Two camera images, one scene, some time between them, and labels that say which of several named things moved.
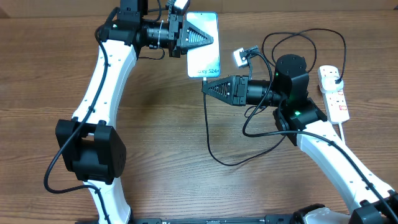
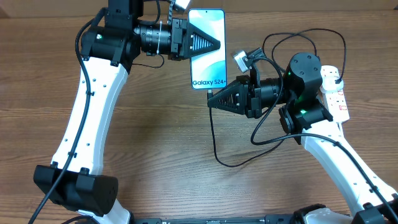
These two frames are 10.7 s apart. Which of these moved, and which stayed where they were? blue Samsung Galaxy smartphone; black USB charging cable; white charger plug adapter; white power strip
Moved: blue Samsung Galaxy smartphone; black USB charging cable
Stayed: white power strip; white charger plug adapter
